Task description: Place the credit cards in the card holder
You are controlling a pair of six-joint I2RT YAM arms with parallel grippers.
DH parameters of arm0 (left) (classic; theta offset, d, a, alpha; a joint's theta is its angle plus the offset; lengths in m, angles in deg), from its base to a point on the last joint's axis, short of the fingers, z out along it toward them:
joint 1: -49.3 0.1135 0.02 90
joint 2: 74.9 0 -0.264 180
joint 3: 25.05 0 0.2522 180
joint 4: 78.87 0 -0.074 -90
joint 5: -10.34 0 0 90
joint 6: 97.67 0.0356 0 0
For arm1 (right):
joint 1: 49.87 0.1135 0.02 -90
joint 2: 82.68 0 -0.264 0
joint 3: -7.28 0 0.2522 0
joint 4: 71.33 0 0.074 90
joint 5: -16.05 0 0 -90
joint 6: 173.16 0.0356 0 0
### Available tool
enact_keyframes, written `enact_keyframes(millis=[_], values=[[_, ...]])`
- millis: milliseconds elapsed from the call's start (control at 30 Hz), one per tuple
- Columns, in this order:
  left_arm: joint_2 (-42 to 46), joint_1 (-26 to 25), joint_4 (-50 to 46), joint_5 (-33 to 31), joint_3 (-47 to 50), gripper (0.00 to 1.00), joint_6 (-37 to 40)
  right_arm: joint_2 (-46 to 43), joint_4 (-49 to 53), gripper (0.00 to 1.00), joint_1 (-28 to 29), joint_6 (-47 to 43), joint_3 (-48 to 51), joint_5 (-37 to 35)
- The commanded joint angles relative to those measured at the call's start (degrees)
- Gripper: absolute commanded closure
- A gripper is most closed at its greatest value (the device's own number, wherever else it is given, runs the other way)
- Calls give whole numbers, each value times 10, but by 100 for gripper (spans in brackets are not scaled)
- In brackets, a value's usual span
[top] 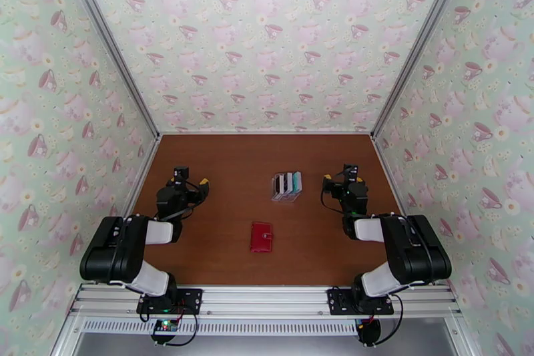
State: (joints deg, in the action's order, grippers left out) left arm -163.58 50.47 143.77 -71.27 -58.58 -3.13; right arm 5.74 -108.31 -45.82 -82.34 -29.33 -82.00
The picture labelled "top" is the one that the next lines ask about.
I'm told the clear acrylic card stand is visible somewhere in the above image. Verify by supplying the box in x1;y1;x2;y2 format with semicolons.
270;171;303;204

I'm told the red card holder wallet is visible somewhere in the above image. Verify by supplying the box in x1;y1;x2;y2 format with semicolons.
249;221;274;254

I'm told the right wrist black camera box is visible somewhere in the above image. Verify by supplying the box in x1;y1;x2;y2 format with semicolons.
342;164;362;184

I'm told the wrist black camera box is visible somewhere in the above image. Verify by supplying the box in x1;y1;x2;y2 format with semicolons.
342;164;362;184
173;166;191;188

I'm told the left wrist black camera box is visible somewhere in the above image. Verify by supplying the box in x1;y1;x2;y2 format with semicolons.
173;166;191;188

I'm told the aluminium table side rail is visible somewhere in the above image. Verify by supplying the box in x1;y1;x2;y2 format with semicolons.
123;136;163;218
372;136;408;218

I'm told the short aluminium table rail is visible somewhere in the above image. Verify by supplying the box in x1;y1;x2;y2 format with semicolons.
160;130;373;136

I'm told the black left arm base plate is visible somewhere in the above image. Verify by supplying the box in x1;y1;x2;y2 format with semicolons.
136;288;203;315

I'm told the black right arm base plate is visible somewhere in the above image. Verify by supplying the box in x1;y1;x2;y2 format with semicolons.
326;288;394;316

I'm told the black controller board mount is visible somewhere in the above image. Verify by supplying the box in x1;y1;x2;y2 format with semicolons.
151;318;181;345
356;319;381;347

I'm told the black power cable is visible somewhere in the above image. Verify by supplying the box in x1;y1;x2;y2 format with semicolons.
366;290;405;347
164;313;200;347

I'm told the wide aluminium mounting rail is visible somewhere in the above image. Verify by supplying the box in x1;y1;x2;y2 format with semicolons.
68;283;464;318

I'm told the perforated white cable tray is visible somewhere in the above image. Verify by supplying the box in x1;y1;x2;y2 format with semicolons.
79;319;360;336

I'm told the aluminium frame post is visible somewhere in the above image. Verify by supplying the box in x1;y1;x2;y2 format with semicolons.
370;0;479;141
55;0;162;140

